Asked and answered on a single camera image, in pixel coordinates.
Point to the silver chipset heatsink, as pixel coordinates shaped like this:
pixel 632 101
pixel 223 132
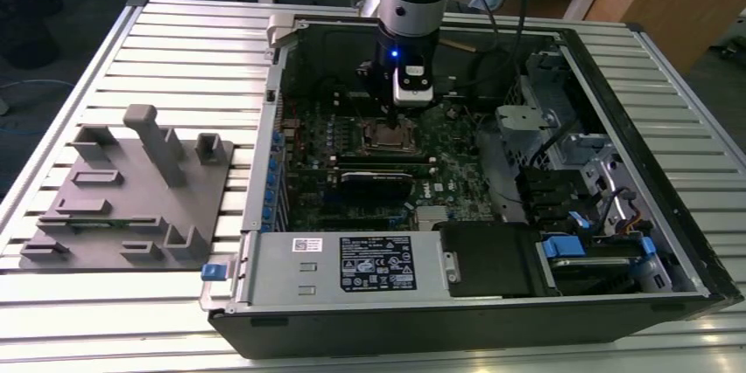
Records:
pixel 432 213

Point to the grey plastic parts rack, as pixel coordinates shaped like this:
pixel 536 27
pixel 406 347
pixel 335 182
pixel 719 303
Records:
pixel 145 198

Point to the green RAM stick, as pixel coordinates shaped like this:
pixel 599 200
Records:
pixel 99 224

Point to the green motherboard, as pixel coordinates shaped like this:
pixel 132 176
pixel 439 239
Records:
pixel 460 172

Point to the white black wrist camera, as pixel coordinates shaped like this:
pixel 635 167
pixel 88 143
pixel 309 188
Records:
pixel 414 84

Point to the black graphics card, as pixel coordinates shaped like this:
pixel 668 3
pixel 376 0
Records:
pixel 372 187

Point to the blue case latch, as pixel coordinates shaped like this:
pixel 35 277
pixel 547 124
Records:
pixel 212 272

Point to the blue disk carrier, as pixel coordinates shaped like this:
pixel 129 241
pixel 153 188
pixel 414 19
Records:
pixel 562 246

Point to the metal CPU socket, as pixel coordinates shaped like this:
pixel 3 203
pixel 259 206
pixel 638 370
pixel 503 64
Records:
pixel 364 148

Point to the silver power supply unit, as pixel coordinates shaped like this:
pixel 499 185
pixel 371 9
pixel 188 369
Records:
pixel 273 268

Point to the silver metal bracket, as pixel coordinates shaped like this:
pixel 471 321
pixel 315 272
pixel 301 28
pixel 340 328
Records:
pixel 518 119

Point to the black office chair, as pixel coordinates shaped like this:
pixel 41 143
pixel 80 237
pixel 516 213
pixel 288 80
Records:
pixel 29 19

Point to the black hard disk drive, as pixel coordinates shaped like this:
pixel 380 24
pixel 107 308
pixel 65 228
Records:
pixel 588 277

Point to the black open PC case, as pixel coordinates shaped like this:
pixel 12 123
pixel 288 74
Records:
pixel 466 333

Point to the blue plastic clip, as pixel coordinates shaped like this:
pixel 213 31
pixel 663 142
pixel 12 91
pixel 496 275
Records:
pixel 647 246

